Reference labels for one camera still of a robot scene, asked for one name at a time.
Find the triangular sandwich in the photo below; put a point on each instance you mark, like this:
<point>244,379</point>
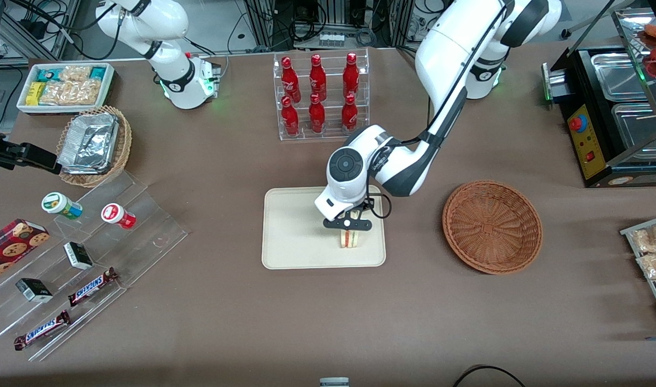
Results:
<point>350,239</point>

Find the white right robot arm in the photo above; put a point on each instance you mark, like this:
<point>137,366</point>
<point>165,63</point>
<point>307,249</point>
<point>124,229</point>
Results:
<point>182,80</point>

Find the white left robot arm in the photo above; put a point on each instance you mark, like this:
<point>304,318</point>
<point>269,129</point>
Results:
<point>446,54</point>

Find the cream rectangular tray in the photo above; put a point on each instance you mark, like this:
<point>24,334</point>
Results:
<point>295,231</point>

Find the light wicker basket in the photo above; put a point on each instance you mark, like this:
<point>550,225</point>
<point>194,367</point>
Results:
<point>124,145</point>

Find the round brown wicker basket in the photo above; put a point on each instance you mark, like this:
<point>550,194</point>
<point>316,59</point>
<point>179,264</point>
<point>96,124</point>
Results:
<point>491,228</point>

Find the tray of packaged snacks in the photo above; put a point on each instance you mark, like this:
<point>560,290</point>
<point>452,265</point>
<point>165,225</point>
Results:
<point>628,232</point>

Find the green lid snack cup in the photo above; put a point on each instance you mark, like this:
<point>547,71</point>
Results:
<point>59,205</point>

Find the stacked aluminium foil containers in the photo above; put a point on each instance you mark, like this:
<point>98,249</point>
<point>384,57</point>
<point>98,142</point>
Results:
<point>88,142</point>

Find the yellow snack pack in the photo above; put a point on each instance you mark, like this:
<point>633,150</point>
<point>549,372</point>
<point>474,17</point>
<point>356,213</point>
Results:
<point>35,93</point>

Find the clear bag of crackers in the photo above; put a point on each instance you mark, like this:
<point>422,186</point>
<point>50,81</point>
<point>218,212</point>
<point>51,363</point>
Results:
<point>87,92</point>
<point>56,94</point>
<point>75,73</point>

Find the teal snack pack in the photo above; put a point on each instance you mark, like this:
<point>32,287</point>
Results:
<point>98,73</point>
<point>48,74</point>

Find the clear acrylic bottle rack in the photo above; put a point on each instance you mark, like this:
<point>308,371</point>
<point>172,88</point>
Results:
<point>333,134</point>

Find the red chocolate cookie box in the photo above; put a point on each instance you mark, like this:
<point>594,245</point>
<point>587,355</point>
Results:
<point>11,247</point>

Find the red lid snack cup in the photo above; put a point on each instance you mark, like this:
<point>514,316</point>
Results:
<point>115,215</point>

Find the white plastic snack bin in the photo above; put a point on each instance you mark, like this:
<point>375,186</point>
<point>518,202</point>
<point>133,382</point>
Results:
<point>110,86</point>

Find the red cola bottle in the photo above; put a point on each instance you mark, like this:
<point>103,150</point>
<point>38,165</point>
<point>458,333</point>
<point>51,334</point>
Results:
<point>316,115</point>
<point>349,114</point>
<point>317,78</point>
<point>289,80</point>
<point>290,118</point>
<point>351,76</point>

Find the small black carton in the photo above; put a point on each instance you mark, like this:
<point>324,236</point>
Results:
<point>78,256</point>
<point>33,290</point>

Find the clear acrylic stepped display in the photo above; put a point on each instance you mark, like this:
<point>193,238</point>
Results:
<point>145,236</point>

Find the Snickers chocolate bar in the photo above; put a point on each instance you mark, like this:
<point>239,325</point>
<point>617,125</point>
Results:
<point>91,287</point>
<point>42,330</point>

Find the small grey device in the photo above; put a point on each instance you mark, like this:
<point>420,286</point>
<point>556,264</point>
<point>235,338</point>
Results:
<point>334,382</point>

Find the white power strip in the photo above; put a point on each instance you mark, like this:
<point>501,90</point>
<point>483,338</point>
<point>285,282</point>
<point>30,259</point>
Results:
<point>331,40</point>

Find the black hot food display machine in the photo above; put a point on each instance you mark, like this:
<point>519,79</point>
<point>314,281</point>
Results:
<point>588,145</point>

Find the clear bag of fried snacks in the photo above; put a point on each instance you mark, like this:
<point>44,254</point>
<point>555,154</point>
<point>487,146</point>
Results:
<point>650,239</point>
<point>655,266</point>

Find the stainless steel pan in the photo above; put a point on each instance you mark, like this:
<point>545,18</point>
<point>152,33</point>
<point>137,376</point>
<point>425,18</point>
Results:
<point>618,80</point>
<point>634,126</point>

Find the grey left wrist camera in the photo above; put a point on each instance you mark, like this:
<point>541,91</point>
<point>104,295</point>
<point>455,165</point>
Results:
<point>336,200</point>

